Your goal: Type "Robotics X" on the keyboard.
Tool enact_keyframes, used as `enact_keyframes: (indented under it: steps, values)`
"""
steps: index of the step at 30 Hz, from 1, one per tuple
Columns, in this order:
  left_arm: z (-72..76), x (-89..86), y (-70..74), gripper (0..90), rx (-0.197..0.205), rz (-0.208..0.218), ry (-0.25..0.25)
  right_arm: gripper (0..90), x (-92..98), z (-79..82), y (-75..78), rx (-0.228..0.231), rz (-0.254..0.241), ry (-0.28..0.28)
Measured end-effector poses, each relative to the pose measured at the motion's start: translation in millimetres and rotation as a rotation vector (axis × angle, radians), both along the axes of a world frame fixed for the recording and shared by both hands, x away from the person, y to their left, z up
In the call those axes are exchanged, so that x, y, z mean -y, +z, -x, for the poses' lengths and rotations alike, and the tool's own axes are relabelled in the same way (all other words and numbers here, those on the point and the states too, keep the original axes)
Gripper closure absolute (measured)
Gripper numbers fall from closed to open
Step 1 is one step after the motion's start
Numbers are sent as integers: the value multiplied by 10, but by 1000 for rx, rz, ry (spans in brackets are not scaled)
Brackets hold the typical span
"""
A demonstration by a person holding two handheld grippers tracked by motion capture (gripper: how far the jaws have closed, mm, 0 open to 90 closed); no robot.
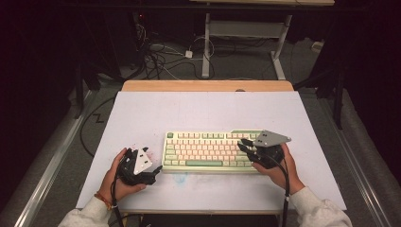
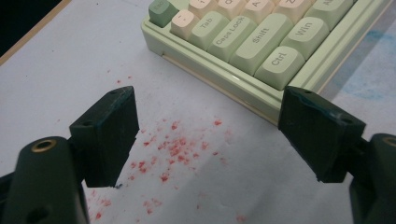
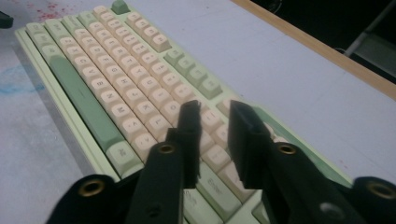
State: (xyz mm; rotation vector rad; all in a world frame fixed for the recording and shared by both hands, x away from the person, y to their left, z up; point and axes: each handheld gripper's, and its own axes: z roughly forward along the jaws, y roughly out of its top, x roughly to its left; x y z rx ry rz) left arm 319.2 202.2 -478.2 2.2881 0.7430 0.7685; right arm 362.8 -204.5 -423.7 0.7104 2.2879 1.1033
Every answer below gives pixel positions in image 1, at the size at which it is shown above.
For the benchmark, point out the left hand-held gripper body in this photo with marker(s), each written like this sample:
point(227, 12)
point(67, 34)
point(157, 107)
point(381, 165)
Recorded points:
point(132, 173)

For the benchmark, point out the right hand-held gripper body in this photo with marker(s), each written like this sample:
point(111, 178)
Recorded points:
point(271, 140)

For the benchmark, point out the green and pink keyboard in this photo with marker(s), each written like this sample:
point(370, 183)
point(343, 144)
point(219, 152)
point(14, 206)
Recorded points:
point(205, 151)

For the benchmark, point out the person's left hand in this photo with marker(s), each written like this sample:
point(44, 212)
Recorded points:
point(110, 186)

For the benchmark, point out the person's right hand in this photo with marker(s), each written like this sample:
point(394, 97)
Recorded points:
point(280, 176)

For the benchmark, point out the white table cover sheet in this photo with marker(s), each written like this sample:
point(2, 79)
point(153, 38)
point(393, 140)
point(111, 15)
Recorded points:
point(205, 113)

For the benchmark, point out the white power adapter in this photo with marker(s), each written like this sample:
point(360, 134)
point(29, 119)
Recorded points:
point(188, 54)

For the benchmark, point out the aluminium floor rail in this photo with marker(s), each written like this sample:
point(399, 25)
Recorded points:
point(47, 176)
point(356, 170)

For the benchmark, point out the white metal desk frame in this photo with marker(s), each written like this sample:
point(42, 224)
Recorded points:
point(206, 47)

